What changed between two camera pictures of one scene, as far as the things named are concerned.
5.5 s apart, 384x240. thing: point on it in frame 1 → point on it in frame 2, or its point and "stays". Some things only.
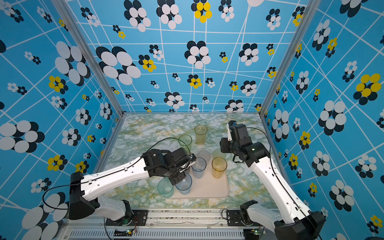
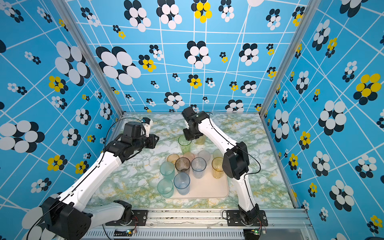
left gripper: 179,179 → 152,140
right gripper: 224,143 → 188,137
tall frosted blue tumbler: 184,187 stays
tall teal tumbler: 165,187 stays
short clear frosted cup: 205,154 stays
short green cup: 217,153 stays
